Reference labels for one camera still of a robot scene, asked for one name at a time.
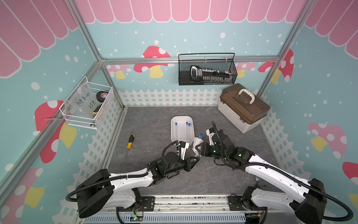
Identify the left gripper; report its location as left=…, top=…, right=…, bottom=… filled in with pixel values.
left=165, top=155, right=200, bottom=175

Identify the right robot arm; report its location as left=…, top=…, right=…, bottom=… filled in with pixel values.
left=195, top=122, right=353, bottom=224

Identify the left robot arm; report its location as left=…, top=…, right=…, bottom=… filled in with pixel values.
left=65, top=141, right=200, bottom=218

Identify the white plastic tray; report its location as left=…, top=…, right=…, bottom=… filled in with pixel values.
left=171, top=116, right=195, bottom=145

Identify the brown lid storage box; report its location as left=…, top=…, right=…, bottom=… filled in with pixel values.
left=218, top=84, right=270, bottom=133

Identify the yellow black screwdriver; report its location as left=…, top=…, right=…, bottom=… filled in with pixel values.
left=125, top=134, right=135, bottom=158

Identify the socket set in basket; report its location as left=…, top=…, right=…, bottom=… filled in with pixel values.
left=189, top=66, right=233, bottom=84

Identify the black tape roll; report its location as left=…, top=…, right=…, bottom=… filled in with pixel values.
left=96, top=91, right=109, bottom=103

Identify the clear labelled plastic bag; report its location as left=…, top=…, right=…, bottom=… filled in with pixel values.
left=66, top=83, right=98, bottom=119

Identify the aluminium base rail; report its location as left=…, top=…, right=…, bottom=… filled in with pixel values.
left=75, top=195, right=300, bottom=224

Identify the black wire wall basket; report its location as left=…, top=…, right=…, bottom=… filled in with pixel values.
left=178, top=53, right=237, bottom=85

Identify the white wire wall basket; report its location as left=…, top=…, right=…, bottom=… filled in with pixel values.
left=59, top=77, right=117, bottom=130

